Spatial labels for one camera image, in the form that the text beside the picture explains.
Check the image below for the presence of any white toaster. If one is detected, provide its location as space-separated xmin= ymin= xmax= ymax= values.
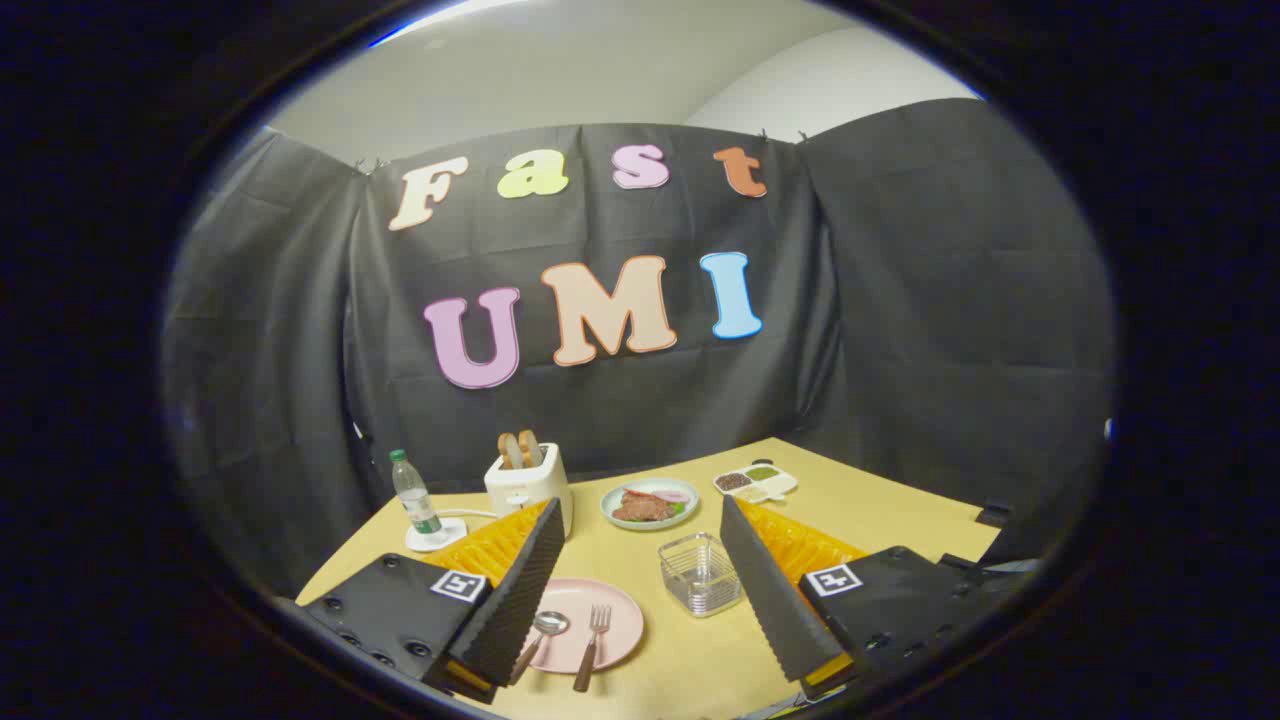
xmin=484 ymin=443 xmax=575 ymax=542

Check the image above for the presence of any pink plate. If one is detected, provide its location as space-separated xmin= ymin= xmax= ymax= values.
xmin=518 ymin=577 xmax=647 ymax=675

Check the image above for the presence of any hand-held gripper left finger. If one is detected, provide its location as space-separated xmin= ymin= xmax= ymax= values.
xmin=300 ymin=497 xmax=567 ymax=706

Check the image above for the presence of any pale green plate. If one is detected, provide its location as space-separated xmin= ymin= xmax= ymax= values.
xmin=600 ymin=478 xmax=701 ymax=532

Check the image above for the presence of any clear glass container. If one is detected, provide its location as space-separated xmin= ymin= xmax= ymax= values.
xmin=657 ymin=531 xmax=744 ymax=619

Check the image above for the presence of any brown meat slice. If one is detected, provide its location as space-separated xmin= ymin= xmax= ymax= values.
xmin=612 ymin=490 xmax=677 ymax=524

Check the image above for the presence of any wooden handled metal spoon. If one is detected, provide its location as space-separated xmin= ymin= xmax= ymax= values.
xmin=509 ymin=611 xmax=571 ymax=687

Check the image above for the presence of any wooden handled metal fork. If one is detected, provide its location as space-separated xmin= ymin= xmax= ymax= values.
xmin=572 ymin=603 xmax=613 ymax=694

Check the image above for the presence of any white divided condiment tray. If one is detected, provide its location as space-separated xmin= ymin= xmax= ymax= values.
xmin=713 ymin=461 xmax=800 ymax=505

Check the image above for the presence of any white round coaster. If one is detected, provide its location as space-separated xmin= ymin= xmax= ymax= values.
xmin=405 ymin=516 xmax=469 ymax=554

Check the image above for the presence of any clear plastic water bottle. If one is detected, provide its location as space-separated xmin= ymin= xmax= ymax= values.
xmin=389 ymin=449 xmax=444 ymax=537

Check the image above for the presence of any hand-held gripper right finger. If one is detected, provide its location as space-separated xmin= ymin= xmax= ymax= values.
xmin=720 ymin=493 xmax=1013 ymax=701

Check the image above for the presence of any black backdrop cloth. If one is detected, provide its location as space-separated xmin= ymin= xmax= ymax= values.
xmin=160 ymin=98 xmax=1117 ymax=601

